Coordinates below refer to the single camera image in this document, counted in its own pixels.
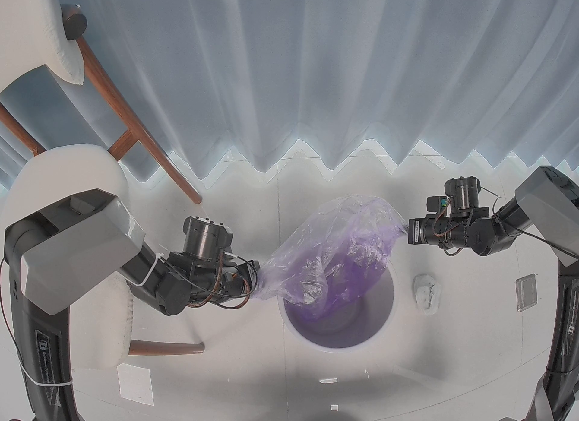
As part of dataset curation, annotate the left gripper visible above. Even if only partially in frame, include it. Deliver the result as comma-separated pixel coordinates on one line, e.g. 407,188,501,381
226,258,263,299

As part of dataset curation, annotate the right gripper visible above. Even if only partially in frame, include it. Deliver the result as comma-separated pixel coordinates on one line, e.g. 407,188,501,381
408,216,449,245

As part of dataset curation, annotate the white paper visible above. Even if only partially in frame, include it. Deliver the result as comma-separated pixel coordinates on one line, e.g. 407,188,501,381
414,274,441,317

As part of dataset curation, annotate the purple plastic bag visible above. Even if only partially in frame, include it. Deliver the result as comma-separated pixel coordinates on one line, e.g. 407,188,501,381
253,193,406,320

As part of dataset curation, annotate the white trash bin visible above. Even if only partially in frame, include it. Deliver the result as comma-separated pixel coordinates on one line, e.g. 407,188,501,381
280,260,400,352

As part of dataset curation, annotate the white cushioned wooden chair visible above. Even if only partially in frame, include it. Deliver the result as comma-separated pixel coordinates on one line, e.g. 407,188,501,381
0,0,206,370

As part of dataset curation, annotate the white curtain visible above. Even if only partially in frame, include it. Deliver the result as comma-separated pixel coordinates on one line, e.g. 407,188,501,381
0,0,579,185

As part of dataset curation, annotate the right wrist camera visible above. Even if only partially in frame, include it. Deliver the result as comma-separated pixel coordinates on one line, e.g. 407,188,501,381
426,195,451,217

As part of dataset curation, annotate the black cable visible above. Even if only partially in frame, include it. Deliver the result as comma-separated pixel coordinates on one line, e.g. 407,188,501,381
163,258,254,310
479,185,579,258

